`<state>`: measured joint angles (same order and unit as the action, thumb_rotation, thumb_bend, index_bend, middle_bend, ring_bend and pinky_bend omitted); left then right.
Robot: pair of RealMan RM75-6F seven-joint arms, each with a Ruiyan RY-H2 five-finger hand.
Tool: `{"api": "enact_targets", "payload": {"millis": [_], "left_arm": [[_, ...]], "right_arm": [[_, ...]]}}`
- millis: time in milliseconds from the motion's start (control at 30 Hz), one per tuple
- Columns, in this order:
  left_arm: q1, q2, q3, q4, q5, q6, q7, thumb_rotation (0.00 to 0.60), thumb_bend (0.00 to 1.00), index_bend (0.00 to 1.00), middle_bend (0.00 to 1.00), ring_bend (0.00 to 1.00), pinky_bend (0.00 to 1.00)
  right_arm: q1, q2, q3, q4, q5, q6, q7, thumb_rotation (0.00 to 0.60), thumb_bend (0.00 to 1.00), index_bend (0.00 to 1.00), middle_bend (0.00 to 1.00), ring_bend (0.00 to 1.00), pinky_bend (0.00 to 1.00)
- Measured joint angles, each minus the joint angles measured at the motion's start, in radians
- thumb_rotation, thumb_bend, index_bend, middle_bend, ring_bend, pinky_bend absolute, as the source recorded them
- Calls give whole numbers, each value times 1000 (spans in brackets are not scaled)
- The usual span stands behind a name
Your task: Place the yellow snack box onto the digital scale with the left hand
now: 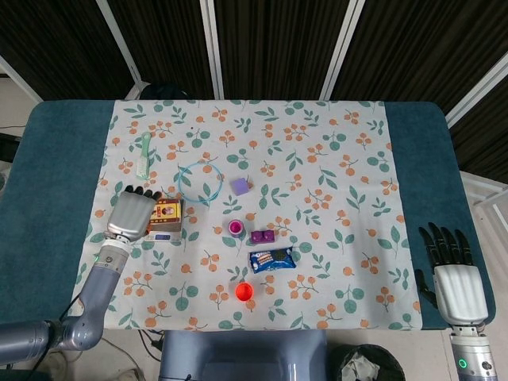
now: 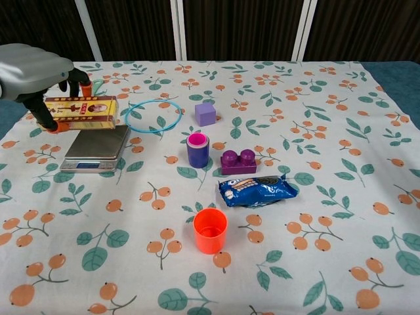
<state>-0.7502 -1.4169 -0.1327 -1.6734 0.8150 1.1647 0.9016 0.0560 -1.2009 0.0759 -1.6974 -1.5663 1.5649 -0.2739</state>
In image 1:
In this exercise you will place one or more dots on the black trash bin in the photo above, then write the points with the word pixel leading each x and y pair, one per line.
pixel 369 363

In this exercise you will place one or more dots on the floral white tablecloth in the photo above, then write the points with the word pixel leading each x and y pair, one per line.
pixel 317 178

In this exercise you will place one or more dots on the white metal rack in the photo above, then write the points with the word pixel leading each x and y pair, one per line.
pixel 486 198

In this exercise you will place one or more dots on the black object behind table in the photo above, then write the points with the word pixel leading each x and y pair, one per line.
pixel 164 91

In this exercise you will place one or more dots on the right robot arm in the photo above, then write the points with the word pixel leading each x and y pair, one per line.
pixel 472 353

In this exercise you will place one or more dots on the digital kitchen scale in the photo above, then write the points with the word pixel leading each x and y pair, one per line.
pixel 162 237

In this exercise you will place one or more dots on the purple cube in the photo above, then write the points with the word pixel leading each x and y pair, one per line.
pixel 240 186

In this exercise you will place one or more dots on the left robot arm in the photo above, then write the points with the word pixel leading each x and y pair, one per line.
pixel 101 285

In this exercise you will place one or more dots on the teal table cover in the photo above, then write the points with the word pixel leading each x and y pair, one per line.
pixel 55 178

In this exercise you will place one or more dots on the orange red cup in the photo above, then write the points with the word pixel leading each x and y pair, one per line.
pixel 244 291

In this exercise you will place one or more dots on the blue Oreo cookie packet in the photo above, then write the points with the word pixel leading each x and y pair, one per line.
pixel 272 260

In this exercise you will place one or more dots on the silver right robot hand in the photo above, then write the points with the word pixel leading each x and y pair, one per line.
pixel 460 291

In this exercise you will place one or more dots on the dark folding partition screen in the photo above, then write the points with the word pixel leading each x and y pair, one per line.
pixel 270 43

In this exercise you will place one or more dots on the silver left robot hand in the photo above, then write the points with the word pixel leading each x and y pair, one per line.
pixel 129 216

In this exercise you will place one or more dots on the orange yellow snack box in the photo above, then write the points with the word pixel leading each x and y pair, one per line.
pixel 168 214

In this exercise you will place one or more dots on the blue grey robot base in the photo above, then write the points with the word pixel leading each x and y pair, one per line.
pixel 242 357

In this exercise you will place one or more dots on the purple building block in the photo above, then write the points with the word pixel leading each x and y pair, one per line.
pixel 262 237

